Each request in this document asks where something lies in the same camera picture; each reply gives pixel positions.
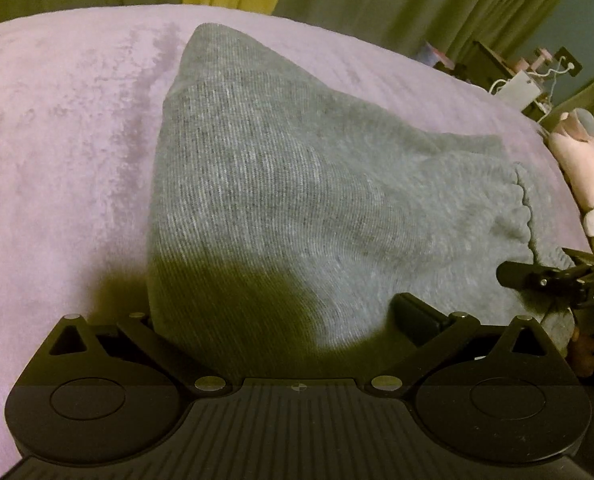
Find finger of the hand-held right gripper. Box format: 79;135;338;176
496;260;587;295

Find brown teddy bear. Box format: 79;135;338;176
569;329;594;379

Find purple blanket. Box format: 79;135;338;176
0;4;594;480

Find grey pants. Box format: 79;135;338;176
146;22;586;382

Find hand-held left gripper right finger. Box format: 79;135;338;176
371;292;554;397

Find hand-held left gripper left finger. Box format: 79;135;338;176
48;312;234;397

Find white box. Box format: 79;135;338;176
497;71;544;111

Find pale pink plush toy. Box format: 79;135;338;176
547;107;594;213

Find dark cluttered shelf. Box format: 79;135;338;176
468;39;584;117

